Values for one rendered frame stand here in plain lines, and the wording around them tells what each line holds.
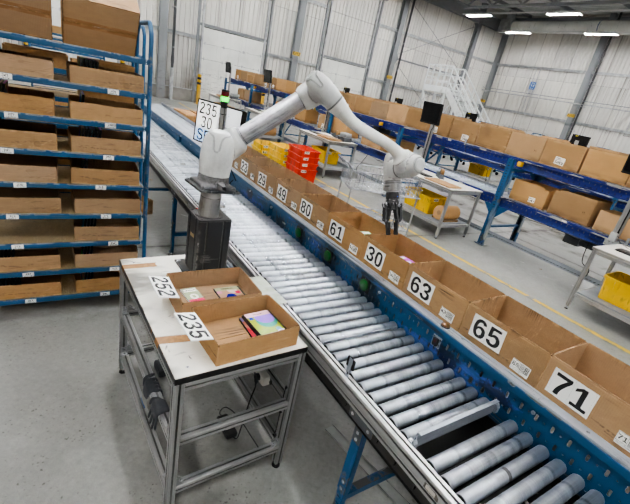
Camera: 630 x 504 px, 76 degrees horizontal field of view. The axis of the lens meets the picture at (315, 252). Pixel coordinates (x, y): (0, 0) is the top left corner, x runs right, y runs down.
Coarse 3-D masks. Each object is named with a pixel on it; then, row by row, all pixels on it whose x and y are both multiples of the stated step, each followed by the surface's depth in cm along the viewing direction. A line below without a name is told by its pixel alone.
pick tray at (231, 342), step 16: (208, 304) 175; (224, 304) 181; (240, 304) 186; (256, 304) 192; (272, 304) 191; (208, 320) 179; (224, 320) 183; (288, 320) 181; (224, 336) 172; (240, 336) 174; (256, 336) 161; (272, 336) 166; (288, 336) 172; (208, 352) 160; (224, 352) 155; (240, 352) 160; (256, 352) 165
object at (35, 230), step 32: (0, 32) 207; (128, 96) 249; (128, 128) 256; (128, 160) 264; (64, 192) 293; (0, 224) 272; (32, 224) 281; (64, 224) 291; (64, 256) 289; (64, 288) 288
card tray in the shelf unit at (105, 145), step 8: (72, 128) 269; (72, 136) 246; (80, 136) 248; (104, 136) 280; (112, 136) 283; (120, 136) 286; (128, 136) 288; (136, 136) 279; (72, 144) 247; (80, 144) 249; (88, 144) 252; (96, 144) 254; (104, 144) 256; (112, 144) 258; (120, 144) 261; (128, 144) 263; (136, 144) 266; (88, 152) 254; (96, 152) 256; (104, 152) 258; (112, 152) 260; (120, 152) 263; (128, 152) 265; (136, 152) 268
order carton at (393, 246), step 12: (372, 240) 235; (384, 240) 252; (396, 240) 258; (408, 240) 250; (360, 252) 245; (384, 252) 227; (396, 252) 260; (408, 252) 251; (420, 252) 243; (432, 252) 235; (384, 264) 228; (396, 264) 220; (408, 264) 213; (384, 276) 228
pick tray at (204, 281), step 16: (176, 272) 196; (192, 272) 201; (208, 272) 205; (224, 272) 210; (240, 272) 213; (176, 288) 199; (208, 288) 206; (256, 288) 199; (176, 304) 181; (192, 304) 175
